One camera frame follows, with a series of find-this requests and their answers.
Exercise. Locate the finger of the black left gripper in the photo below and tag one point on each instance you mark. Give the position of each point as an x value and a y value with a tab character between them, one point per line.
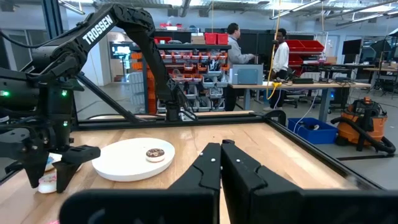
71	155
31	155

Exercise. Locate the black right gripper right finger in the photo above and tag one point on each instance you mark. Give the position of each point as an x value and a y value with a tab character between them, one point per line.
239	180

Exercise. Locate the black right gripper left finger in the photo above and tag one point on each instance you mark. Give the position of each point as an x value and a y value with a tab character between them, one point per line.
206	174

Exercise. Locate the small white sprinkled donut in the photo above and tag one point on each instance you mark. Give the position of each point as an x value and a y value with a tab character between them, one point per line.
46	185

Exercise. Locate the small chocolate sprinkled donut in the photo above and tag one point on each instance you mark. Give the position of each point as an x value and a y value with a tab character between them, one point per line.
155	153

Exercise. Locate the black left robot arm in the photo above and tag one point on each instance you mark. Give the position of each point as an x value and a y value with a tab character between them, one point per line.
96	29

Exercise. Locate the white round plate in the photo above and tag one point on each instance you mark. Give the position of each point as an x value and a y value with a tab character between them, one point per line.
124	161

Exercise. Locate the blue plastic bin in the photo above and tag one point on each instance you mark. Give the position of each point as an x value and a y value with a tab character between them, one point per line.
323	135

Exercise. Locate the grey box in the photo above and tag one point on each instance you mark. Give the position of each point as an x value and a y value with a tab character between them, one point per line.
247	74

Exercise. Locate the wooden work table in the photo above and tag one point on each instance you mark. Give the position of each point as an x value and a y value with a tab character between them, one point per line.
311	85

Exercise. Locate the orange shop vacuum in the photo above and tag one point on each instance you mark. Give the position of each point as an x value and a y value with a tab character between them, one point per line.
351	130

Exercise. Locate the person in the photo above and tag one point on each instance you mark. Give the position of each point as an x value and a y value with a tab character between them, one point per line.
236	53
281	56

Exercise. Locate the shelf rack with bins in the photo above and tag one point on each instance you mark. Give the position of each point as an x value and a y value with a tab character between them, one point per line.
192	46

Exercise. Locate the small red storage bin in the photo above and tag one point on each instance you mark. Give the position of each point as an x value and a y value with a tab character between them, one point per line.
210	38
163	39
222	39

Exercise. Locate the cardboard box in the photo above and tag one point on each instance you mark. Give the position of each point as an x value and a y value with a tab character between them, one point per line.
198	39

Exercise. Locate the large red storage bin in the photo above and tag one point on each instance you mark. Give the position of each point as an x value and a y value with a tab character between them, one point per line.
314	45
294	45

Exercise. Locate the dark computer monitor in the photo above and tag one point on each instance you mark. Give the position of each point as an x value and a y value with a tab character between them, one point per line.
352	46

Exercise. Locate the black diagonal frame strut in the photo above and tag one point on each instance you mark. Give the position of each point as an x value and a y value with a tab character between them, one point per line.
105	96

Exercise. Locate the dark upright frame post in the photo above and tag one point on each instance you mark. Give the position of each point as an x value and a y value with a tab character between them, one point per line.
53	18

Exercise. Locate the lit wall screen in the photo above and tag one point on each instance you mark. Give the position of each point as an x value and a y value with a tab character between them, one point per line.
119	50

